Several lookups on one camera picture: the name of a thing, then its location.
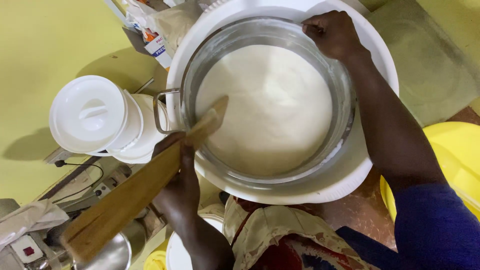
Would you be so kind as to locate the white lidded plastic bucket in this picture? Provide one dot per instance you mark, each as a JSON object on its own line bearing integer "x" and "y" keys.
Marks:
{"x": 101, "y": 120}

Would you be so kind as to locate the person's right hand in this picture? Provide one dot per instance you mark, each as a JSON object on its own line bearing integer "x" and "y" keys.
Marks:
{"x": 335, "y": 35}

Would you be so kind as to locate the person's left hand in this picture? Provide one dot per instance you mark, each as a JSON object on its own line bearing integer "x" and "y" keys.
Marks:
{"x": 182, "y": 182}

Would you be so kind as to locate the yellow plastic basin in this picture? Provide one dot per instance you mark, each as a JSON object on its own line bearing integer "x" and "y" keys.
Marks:
{"x": 453, "y": 161}

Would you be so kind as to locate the white dough in pot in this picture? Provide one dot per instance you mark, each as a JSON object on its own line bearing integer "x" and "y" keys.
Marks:
{"x": 264, "y": 112}

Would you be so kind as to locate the large white plastic basin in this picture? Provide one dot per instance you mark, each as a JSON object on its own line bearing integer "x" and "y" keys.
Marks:
{"x": 360, "y": 176}

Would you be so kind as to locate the large steel cooking pot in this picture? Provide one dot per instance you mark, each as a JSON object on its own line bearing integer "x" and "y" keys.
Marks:
{"x": 268, "y": 101}

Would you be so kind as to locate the yellow plastic lid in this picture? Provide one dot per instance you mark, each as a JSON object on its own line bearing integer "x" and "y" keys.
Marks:
{"x": 155, "y": 261}

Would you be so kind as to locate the white box with red switch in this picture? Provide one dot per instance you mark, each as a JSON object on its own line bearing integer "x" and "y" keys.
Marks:
{"x": 26, "y": 249}

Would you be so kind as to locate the person's right fingers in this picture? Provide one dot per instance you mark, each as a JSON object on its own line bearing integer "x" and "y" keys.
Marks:
{"x": 313, "y": 28}

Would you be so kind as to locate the white wall socket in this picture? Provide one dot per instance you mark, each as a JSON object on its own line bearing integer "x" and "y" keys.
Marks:
{"x": 102, "y": 188}

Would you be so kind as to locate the person's left fingers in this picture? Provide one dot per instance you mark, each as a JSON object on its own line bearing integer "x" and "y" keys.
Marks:
{"x": 186, "y": 155}

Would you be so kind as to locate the person's patterned apron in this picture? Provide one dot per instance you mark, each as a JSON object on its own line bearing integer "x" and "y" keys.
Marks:
{"x": 285, "y": 240}

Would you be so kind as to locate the shiny steel bowl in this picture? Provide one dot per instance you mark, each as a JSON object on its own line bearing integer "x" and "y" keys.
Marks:
{"x": 108, "y": 255}

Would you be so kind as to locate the long wooden stirring paddle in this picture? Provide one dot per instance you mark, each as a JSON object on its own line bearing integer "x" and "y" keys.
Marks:
{"x": 146, "y": 183}

